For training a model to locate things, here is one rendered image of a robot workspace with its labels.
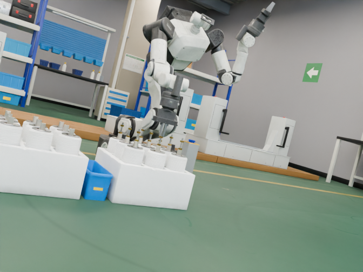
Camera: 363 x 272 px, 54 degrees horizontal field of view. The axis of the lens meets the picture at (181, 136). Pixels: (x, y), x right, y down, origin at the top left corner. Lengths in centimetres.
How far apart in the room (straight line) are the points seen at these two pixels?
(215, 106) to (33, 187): 326
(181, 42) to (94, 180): 97
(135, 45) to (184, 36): 625
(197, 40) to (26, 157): 121
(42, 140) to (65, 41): 628
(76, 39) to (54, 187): 640
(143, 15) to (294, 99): 384
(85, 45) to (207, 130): 412
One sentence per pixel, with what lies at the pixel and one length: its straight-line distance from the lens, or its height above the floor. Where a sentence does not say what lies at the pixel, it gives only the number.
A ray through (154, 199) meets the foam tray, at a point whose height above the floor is 4.
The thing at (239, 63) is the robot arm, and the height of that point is 85.
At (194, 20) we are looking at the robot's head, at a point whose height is 100.
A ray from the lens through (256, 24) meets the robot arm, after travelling 225.
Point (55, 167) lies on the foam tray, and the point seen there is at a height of 12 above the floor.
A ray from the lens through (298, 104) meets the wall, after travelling 788.
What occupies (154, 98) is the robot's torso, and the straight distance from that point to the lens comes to 228.
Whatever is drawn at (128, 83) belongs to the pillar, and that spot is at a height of 92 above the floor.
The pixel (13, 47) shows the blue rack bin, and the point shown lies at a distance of 625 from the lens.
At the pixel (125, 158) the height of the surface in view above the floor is 19.
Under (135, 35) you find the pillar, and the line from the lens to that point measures 836.
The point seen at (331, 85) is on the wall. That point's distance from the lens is 751.
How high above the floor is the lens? 43
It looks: 3 degrees down
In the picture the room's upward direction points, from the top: 14 degrees clockwise
